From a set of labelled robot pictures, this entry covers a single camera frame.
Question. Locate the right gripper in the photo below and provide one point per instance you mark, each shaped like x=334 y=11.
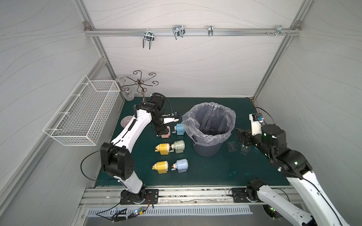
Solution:
x=244 y=138

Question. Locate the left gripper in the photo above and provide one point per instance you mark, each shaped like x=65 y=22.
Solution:
x=162 y=130

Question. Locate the clear sharpener tray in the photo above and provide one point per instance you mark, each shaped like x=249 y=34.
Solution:
x=233 y=146
x=245 y=148

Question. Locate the pink pencil sharpener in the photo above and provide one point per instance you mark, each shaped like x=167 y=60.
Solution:
x=164 y=132

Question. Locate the green pencil sharpener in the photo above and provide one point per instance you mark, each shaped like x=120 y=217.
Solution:
x=178 y=146

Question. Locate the light blue pencil sharpener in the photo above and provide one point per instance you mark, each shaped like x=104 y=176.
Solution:
x=181 y=165

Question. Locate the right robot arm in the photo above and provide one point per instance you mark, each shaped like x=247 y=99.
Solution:
x=270 y=139

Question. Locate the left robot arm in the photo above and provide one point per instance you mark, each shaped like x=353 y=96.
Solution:
x=116 y=157

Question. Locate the yellow pencil sharpener front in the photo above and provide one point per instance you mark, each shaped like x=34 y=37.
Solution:
x=161 y=167

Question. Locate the pink patterned bowl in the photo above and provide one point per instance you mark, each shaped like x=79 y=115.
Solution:
x=126 y=120

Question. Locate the bronze mug tree stand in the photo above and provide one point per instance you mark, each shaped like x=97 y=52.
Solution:
x=140 y=83

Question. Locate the clear glass cup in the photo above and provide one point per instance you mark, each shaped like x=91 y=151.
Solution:
x=126 y=92

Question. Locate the grey trash bin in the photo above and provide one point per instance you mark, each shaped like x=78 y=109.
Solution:
x=207 y=151

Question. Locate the clear plastic bin liner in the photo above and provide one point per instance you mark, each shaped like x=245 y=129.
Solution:
x=209 y=124

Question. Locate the metal hook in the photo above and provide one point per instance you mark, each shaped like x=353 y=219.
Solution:
x=210 y=30
x=278 y=32
x=178 y=31
x=148 y=38

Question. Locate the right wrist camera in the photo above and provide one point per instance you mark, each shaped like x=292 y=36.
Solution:
x=257 y=121

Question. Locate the white wire basket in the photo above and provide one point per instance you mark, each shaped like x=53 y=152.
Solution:
x=82 y=117

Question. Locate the aluminium top rail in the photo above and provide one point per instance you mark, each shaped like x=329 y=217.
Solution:
x=195 y=32

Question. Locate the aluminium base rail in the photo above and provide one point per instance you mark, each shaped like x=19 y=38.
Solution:
x=107 y=196

